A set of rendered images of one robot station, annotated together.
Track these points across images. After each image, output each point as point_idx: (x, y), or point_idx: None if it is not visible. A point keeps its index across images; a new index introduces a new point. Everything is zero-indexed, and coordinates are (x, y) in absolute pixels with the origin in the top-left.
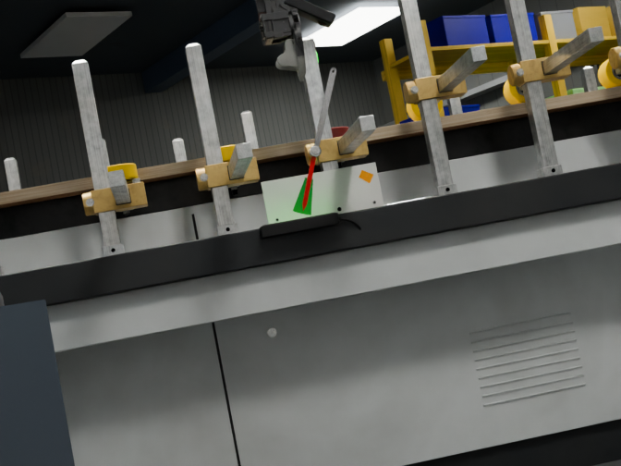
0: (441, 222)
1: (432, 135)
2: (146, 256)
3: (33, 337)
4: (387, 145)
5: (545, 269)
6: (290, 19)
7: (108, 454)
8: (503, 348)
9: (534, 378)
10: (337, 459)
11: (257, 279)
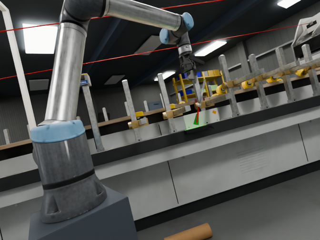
0: (237, 125)
1: (232, 98)
2: (149, 141)
3: (123, 219)
4: None
5: None
6: (192, 64)
7: (138, 196)
8: (245, 156)
9: (255, 164)
10: (203, 192)
11: (183, 145)
